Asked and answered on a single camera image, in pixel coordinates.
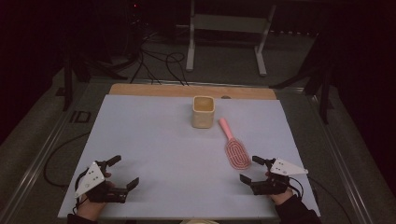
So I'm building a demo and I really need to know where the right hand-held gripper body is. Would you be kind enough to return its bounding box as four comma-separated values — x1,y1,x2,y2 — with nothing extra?
249,157,309,196

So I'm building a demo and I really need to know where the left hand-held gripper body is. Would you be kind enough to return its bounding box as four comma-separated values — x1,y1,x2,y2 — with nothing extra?
74,160,129,204

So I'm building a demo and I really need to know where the black stand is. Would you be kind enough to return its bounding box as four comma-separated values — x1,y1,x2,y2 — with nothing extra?
270,29,335,125
55,50,129,112

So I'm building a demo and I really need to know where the pink hairbrush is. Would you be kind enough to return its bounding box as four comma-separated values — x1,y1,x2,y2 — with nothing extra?
218,117,252,171

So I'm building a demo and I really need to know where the white table mat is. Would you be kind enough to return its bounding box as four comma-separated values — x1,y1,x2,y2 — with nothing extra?
57,94,321,220

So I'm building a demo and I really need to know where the beige square cup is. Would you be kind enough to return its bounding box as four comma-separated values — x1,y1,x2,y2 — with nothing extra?
191,95,216,130

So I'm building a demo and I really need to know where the white metal stand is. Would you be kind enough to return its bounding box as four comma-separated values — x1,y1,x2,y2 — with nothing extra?
185,0,277,77

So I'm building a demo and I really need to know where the small black frame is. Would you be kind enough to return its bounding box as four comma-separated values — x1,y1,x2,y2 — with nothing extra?
69,109,93,124

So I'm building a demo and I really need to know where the tangle of black cables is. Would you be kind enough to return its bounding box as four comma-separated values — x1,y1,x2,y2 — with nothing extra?
130,29,190,87

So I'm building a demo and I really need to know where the person's right hand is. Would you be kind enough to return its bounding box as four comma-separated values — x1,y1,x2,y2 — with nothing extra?
268,187,295,206

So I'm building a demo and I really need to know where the wooden table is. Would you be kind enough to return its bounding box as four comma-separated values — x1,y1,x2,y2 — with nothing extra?
108,82,277,101

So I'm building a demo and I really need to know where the person's left hand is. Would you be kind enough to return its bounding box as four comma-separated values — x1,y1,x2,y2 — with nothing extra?
76,198,107,222

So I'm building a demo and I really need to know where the metal floor rail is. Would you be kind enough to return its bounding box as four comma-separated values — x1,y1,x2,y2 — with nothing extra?
0,81,94,224
303,88,375,224

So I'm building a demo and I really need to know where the left hand-held gripper cable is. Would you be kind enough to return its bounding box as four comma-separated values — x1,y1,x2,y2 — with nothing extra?
72,168,92,216

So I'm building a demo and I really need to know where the right hand-held gripper cable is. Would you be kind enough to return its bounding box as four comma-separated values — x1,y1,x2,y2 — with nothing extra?
287,176,305,200

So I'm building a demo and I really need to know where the long thin black cable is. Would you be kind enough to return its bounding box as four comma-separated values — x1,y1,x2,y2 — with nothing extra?
43,132,92,189

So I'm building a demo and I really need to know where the hand-held gripper cable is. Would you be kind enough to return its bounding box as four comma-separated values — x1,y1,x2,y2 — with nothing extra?
72,168,92,216
287,176,305,200

